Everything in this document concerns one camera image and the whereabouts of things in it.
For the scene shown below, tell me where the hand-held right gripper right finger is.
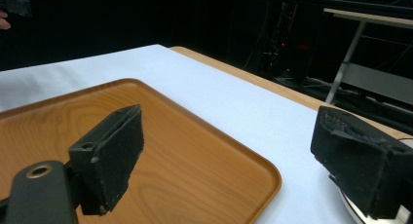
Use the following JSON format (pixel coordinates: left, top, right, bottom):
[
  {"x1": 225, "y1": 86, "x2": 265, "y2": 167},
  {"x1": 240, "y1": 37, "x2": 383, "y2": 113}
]
[{"x1": 310, "y1": 105, "x2": 413, "y2": 220}]

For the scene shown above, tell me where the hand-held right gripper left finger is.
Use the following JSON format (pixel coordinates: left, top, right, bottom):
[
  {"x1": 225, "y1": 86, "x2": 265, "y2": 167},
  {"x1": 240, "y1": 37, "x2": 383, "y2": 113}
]
[{"x1": 67, "y1": 103, "x2": 146, "y2": 217}]

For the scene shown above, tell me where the white plate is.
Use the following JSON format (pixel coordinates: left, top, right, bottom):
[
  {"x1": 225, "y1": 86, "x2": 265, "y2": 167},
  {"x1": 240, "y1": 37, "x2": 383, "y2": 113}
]
[{"x1": 337, "y1": 188, "x2": 413, "y2": 224}]

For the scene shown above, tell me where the grey metal-legged table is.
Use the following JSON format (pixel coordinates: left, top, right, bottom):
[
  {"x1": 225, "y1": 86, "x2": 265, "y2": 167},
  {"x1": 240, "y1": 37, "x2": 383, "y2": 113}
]
[{"x1": 322, "y1": 7, "x2": 413, "y2": 106}]

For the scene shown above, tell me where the brown wooden tray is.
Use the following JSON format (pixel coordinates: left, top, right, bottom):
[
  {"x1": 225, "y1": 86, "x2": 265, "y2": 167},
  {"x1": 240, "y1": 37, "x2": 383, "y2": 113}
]
[{"x1": 0, "y1": 77, "x2": 282, "y2": 224}]

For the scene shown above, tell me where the dark equipment stand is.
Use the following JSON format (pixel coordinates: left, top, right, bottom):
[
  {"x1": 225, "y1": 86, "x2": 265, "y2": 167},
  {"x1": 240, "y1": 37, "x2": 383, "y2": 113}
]
[{"x1": 257, "y1": 0, "x2": 315, "y2": 84}]

